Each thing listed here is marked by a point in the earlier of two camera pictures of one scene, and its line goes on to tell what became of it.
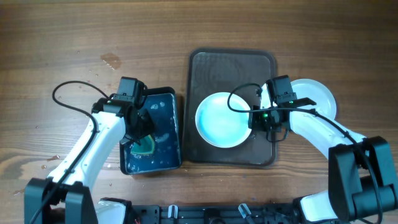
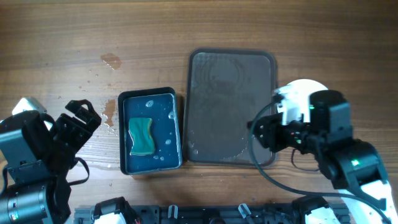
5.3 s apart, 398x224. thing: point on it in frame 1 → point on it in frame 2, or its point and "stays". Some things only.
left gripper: [148, 129] → [82, 130]
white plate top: [219, 126] → [296, 99]
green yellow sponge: [146, 146] stays
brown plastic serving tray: [240, 71] stays
